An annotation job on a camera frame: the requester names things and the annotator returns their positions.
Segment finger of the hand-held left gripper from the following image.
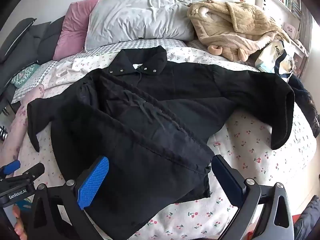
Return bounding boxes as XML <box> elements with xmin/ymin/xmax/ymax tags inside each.
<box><xmin>0</xmin><ymin>160</ymin><xmax>21</xmax><ymax>175</ymax></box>
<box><xmin>0</xmin><ymin>162</ymin><xmax>45</xmax><ymax>183</ymax></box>

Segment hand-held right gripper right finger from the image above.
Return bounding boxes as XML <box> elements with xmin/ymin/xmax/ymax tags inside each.
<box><xmin>211</xmin><ymin>154</ymin><xmax>294</xmax><ymax>240</ymax></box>

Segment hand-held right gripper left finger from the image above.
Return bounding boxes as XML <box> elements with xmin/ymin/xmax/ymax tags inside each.
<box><xmin>26</xmin><ymin>156</ymin><xmax>110</xmax><ymax>240</ymax></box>

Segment black jacket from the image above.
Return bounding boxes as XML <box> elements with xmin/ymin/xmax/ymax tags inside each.
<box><xmin>26</xmin><ymin>45</ymin><xmax>295</xmax><ymax>233</ymax></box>

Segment person's left hand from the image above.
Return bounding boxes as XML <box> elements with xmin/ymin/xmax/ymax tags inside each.
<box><xmin>12</xmin><ymin>204</ymin><xmax>28</xmax><ymax>240</ymax></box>

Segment cherry print bed sheet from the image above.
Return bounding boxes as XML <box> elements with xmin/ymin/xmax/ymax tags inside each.
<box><xmin>15</xmin><ymin>40</ymin><xmax>318</xmax><ymax>240</ymax></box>

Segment pink floral blanket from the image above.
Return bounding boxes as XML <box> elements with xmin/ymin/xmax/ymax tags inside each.
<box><xmin>0</xmin><ymin>84</ymin><xmax>45</xmax><ymax>167</ymax></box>

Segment teal patterned cushion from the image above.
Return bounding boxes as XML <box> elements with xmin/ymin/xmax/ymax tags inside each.
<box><xmin>10</xmin><ymin>64</ymin><xmax>40</xmax><ymax>88</ymax></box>

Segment dark grey cloth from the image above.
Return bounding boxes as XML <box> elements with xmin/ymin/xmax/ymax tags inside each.
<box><xmin>293</xmin><ymin>195</ymin><xmax>320</xmax><ymax>240</ymax></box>

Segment dark furry garment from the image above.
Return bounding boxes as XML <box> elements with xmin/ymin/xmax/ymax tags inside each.
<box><xmin>287</xmin><ymin>75</ymin><xmax>320</xmax><ymax>138</ymax></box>

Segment dark grey cushions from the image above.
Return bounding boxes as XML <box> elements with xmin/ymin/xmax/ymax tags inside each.
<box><xmin>0</xmin><ymin>16</ymin><xmax>66</xmax><ymax>93</ymax></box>

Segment white tote bag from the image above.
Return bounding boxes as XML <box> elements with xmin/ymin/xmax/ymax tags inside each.
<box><xmin>254</xmin><ymin>39</ymin><xmax>296</xmax><ymax>82</ymax></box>

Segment pink pillow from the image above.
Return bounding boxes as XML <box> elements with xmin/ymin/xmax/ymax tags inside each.
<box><xmin>52</xmin><ymin>0</ymin><xmax>102</xmax><ymax>61</ymax></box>

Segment beige fleece blanket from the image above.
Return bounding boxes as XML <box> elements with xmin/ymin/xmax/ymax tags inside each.
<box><xmin>187</xmin><ymin>0</ymin><xmax>293</xmax><ymax>62</ymax></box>

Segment small pink box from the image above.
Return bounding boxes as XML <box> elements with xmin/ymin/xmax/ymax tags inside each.
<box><xmin>282</xmin><ymin>23</ymin><xmax>299</xmax><ymax>38</ymax></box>

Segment grey crumpled pillow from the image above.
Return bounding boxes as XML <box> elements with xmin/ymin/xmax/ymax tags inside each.
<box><xmin>84</xmin><ymin>0</ymin><xmax>200</xmax><ymax>52</ymax></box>

